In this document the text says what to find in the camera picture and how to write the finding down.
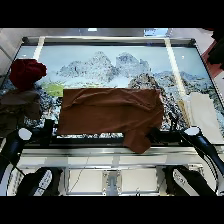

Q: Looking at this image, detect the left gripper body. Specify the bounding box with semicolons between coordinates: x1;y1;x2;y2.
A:
39;118;56;148

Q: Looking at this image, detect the red garment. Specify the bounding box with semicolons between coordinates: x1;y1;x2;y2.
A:
8;58;48;91

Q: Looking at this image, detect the silver frame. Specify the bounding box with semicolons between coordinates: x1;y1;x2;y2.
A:
0;142;224;197

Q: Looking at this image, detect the brown T-shirt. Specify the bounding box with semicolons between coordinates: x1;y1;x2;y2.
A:
56;87;165;155

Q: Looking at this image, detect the white garment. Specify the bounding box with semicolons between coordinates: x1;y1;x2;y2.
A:
184;92;224;145

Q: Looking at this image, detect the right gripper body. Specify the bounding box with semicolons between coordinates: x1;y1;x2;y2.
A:
147;126;175;144

